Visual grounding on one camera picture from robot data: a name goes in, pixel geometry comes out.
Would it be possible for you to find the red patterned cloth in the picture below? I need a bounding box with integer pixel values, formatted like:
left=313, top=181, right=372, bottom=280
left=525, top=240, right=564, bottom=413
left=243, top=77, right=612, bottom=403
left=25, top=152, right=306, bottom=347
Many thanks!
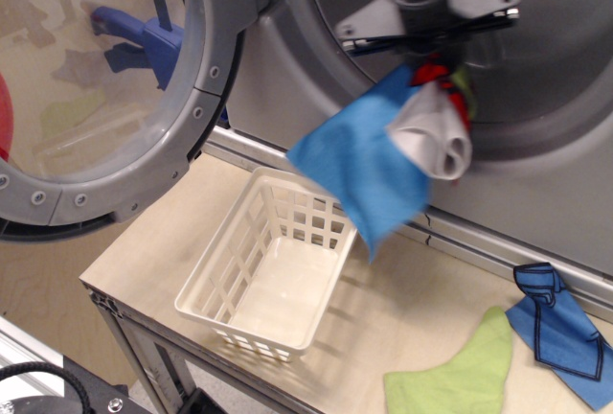
left=410, top=53, right=471, bottom=131

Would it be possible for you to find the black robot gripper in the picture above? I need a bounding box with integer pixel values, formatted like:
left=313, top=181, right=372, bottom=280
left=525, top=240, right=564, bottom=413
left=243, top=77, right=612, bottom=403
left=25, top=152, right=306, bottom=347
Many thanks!
left=334, top=0, right=522, bottom=56

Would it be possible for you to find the round washing machine door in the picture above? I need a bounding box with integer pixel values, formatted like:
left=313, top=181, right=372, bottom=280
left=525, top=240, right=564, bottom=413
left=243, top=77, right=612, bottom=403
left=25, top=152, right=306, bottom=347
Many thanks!
left=1, top=0, right=258, bottom=242

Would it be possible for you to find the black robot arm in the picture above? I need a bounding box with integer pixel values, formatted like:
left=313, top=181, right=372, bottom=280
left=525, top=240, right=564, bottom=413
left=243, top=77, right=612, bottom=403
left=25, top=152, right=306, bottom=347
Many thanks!
left=335, top=0, right=521, bottom=58

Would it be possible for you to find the black cable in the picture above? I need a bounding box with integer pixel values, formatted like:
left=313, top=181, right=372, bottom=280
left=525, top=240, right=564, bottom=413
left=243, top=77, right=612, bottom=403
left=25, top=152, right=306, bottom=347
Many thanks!
left=0, top=362, right=90, bottom=414

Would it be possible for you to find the red object at left edge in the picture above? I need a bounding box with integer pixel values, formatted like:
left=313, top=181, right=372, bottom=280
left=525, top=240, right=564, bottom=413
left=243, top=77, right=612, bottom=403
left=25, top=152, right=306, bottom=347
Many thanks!
left=0, top=76, right=14, bottom=162

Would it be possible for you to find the grey felt cloth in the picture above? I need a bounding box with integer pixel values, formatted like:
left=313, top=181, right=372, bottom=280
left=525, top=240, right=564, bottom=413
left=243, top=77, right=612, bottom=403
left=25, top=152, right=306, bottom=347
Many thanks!
left=385, top=81, right=472, bottom=181

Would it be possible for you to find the white plastic laundry basket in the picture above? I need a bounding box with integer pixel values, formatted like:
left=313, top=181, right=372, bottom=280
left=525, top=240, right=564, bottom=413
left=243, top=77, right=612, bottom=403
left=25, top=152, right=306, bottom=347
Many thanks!
left=174, top=167, right=357, bottom=361

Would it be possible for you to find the blue stitched cloth on table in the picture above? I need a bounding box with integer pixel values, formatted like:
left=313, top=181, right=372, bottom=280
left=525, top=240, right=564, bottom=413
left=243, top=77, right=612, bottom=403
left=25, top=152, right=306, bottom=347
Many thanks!
left=507, top=263, right=612, bottom=410

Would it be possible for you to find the black metal base plate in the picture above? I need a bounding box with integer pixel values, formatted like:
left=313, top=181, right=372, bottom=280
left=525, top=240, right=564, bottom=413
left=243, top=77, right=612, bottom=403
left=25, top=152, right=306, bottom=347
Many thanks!
left=1, top=360, right=149, bottom=413

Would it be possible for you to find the green felt cloth on table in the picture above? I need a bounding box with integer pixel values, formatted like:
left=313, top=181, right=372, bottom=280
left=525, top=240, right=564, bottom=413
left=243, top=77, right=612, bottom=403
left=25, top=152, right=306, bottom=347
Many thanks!
left=384, top=307, right=512, bottom=413

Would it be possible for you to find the blue clamp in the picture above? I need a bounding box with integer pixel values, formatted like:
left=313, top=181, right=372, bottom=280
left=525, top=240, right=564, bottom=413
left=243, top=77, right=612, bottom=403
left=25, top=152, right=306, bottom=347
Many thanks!
left=90, top=7, right=184, bottom=90

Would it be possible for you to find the grey washing machine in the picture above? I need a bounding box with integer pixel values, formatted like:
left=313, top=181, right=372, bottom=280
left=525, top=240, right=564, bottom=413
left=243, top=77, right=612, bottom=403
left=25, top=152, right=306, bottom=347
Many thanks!
left=206, top=0, right=612, bottom=320

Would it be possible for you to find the aluminium table frame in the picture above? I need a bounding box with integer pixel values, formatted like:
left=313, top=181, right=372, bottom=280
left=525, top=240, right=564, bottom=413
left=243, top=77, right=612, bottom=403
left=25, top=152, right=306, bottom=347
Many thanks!
left=85, top=285, right=317, bottom=413

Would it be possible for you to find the blue felt cloth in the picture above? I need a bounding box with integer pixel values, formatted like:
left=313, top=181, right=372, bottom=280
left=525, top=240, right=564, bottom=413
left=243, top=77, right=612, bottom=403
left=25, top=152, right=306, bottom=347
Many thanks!
left=286, top=65, right=430, bottom=259

